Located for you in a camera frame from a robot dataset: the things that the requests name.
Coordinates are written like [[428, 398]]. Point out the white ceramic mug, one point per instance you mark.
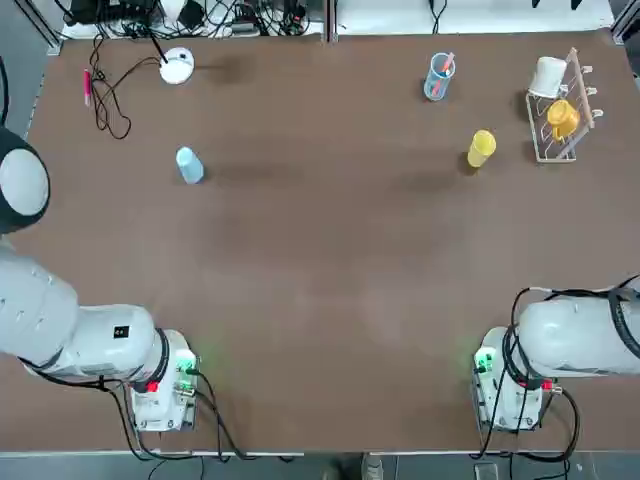
[[547, 75]]

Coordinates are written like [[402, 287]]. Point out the clear plastic measuring beaker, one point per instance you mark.
[[429, 90]]

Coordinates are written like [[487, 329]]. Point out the yellow plastic cup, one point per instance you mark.
[[481, 149]]

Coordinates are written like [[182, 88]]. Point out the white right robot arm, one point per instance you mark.
[[565, 340]]

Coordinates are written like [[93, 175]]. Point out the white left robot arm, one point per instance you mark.
[[100, 345]]

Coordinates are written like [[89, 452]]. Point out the blue plastic cup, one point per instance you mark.
[[190, 167]]

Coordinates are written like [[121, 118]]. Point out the white desk lamp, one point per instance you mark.
[[176, 67]]

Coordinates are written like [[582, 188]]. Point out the aluminium frame post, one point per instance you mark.
[[332, 20], [627, 22], [47, 30]]

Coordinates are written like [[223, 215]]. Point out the orange marker pen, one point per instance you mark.
[[442, 75]]

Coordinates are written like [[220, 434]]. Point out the yellow-orange mug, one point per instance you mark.
[[562, 116]]

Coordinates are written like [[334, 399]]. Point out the pink marker pen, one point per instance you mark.
[[88, 87]]

